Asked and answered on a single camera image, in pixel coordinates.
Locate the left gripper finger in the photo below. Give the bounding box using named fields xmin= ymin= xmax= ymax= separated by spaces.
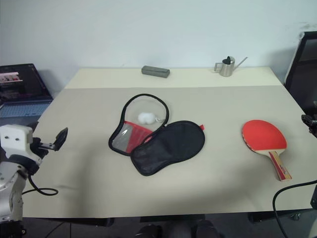
xmin=53 ymin=127 xmax=69 ymax=152

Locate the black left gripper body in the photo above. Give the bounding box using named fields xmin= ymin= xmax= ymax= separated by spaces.
xmin=29 ymin=136 xmax=56 ymax=164

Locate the red table tennis paddle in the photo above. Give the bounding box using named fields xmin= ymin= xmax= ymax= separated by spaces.
xmin=241 ymin=119 xmax=292 ymax=182

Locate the white fluffy pom-pom keychain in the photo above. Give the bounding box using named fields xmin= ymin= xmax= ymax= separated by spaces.
xmin=137 ymin=112 xmax=166 ymax=124

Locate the black red paddle case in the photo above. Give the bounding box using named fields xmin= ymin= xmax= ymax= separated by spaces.
xmin=108 ymin=93 xmax=206 ymax=177

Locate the grey rectangular box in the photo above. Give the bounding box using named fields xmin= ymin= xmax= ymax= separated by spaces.
xmin=141 ymin=65 xmax=171 ymax=79

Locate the black office chair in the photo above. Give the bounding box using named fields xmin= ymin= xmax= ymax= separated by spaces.
xmin=284 ymin=31 xmax=317 ymax=117

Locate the open dark laptop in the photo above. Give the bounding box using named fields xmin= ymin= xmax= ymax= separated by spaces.
xmin=0 ymin=63 xmax=54 ymax=119

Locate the small metal watering can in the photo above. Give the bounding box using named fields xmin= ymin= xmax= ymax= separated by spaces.
xmin=213 ymin=56 xmax=248 ymax=77

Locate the dark rounded shape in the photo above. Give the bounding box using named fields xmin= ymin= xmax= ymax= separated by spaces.
xmin=135 ymin=224 xmax=163 ymax=238
xmin=197 ymin=219 xmax=221 ymax=238

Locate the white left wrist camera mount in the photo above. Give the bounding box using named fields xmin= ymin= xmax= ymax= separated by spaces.
xmin=0 ymin=124 xmax=33 ymax=159

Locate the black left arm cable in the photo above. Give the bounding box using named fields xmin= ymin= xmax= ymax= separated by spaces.
xmin=21 ymin=171 xmax=59 ymax=196

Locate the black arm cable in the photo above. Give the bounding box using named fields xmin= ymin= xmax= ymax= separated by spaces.
xmin=272 ymin=180 xmax=317 ymax=238
xmin=21 ymin=171 xmax=59 ymax=196

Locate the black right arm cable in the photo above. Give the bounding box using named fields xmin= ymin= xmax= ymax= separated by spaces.
xmin=272 ymin=180 xmax=317 ymax=238

